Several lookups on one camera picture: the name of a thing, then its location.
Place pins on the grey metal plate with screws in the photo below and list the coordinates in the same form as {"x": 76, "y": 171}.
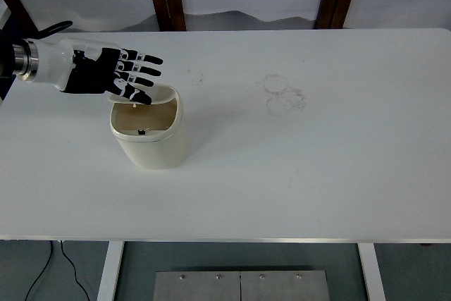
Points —
{"x": 197, "y": 288}
{"x": 285, "y": 288}

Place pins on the cream plastic lidded trash bin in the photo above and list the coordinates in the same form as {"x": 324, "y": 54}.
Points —
{"x": 151, "y": 154}

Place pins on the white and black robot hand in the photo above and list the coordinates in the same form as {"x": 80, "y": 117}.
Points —
{"x": 53, "y": 65}

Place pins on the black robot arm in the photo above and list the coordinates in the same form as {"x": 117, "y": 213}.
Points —
{"x": 19, "y": 61}

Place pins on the white metal table leg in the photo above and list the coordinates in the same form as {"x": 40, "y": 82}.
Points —
{"x": 372, "y": 273}
{"x": 110, "y": 273}

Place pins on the dark brown slanted wooden frame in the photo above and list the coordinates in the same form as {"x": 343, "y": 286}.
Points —
{"x": 15, "y": 5}

